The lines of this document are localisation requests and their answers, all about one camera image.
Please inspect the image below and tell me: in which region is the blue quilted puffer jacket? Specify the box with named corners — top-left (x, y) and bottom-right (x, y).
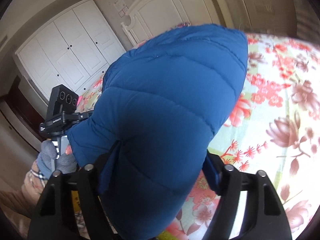
top-left (66, 24), bottom-right (248, 239)

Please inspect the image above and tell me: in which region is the left forearm plaid sleeve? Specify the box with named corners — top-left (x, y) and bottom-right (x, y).
top-left (1, 161), bottom-right (47, 239)

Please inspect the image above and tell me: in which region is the left hand in grey glove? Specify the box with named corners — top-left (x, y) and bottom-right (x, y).
top-left (36, 138), bottom-right (77, 179)

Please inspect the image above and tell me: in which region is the white wardrobe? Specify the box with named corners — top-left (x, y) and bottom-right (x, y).
top-left (15, 0), bottom-right (125, 100)

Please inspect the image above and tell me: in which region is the floral bed quilt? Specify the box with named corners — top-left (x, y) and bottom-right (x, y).
top-left (75, 22), bottom-right (320, 240)

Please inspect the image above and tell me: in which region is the white wooden headboard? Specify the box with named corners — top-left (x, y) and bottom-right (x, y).
top-left (121, 0), bottom-right (234, 46)

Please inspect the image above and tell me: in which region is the patterned window curtain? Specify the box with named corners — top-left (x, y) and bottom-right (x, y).
top-left (293, 0), bottom-right (319, 44)

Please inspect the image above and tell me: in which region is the slim white desk lamp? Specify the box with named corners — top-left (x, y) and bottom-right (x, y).
top-left (241, 0), bottom-right (253, 30)

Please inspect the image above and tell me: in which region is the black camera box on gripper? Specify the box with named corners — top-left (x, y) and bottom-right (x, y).
top-left (45, 85), bottom-right (79, 122)

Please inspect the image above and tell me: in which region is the wall paper note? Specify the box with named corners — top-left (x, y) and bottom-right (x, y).
top-left (113, 0), bottom-right (129, 17)

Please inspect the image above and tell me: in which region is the wall power socket plate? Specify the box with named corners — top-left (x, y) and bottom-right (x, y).
top-left (254, 3), bottom-right (274, 15)

